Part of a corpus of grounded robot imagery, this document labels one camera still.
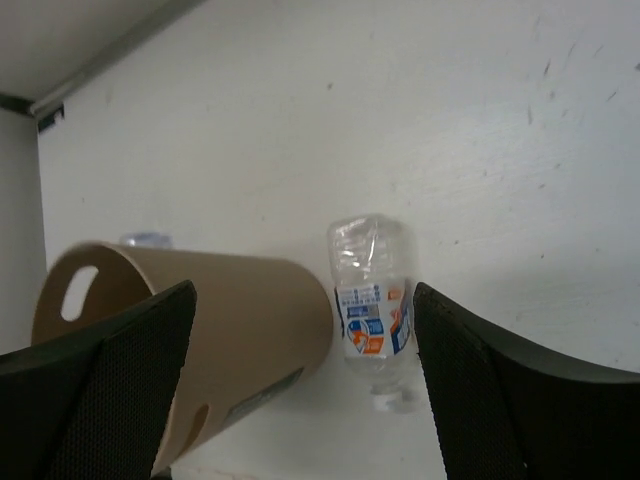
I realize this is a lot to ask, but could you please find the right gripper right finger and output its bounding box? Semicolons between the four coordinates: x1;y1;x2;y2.
413;283;639;479

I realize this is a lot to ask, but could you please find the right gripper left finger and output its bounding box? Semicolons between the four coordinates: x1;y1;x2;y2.
1;281;197;479

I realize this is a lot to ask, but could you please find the orange blue label bottle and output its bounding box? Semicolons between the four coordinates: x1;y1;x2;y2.
327;214;420;414

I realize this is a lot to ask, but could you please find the brown round waste bin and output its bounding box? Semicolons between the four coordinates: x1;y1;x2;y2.
31;242;334;470

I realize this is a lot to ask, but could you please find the blue label plastic bottle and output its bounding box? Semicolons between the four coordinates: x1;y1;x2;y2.
119;231;173;249

